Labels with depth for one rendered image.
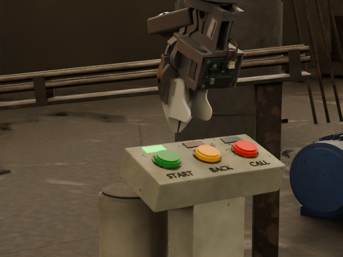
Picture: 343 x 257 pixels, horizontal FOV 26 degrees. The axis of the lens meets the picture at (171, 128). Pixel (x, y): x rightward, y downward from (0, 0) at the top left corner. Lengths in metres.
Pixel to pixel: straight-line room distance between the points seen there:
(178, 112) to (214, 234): 0.22
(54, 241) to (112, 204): 1.50
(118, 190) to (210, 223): 0.21
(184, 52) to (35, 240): 1.84
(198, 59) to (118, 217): 0.38
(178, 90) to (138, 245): 0.32
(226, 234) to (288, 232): 1.69
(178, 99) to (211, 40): 0.11
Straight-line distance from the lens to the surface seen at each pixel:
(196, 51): 0.97
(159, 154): 1.11
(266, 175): 1.18
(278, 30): 3.96
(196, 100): 1.07
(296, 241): 2.75
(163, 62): 1.03
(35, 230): 2.88
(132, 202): 1.23
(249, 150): 1.19
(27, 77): 1.47
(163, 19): 1.07
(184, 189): 1.09
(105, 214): 1.26
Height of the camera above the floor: 0.83
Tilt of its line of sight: 9 degrees down
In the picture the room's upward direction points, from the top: straight up
